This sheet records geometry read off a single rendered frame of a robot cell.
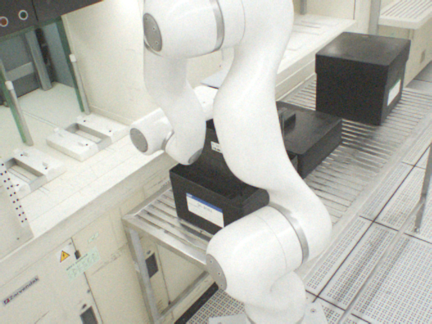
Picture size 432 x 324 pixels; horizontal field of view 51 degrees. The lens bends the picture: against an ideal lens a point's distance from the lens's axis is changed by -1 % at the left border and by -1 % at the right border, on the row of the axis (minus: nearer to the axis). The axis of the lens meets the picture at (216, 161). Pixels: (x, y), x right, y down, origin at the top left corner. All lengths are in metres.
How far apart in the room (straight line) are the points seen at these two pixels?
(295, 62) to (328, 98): 0.33
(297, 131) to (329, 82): 0.33
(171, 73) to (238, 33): 0.27
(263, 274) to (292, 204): 0.12
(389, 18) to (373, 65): 1.07
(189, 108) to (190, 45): 0.34
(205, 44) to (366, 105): 1.28
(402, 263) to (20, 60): 1.98
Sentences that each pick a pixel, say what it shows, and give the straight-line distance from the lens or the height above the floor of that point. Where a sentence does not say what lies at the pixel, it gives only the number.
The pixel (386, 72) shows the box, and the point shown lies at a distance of 1.78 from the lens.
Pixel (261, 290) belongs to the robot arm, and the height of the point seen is 1.10.
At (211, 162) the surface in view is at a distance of 1.26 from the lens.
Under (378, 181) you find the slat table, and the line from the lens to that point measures 1.58.
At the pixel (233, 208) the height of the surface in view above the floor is 0.91.
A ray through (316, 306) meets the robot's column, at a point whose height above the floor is 0.76.
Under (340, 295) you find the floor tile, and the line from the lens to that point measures 2.21.
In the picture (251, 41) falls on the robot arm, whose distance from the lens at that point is 0.69.
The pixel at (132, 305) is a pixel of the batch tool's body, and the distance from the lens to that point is 1.79.
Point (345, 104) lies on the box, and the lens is 1.90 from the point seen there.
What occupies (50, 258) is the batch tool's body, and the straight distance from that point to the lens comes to 1.42.
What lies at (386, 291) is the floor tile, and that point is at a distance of 2.26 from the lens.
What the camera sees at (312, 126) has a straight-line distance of 1.66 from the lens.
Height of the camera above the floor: 1.70
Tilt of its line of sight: 34 degrees down
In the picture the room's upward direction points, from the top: 6 degrees counter-clockwise
